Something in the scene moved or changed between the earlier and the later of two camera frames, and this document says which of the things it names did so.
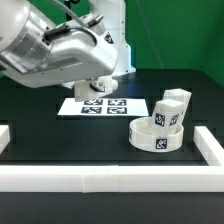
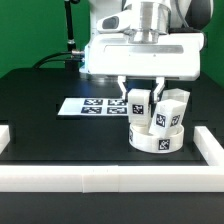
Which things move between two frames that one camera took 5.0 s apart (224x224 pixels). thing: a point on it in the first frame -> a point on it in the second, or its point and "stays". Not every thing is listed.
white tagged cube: [83, 91] -> [139, 107]
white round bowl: [141, 138] stays
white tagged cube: [166, 116] stays
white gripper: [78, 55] -> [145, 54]
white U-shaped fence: [117, 178] stays
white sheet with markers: [104, 107] stays
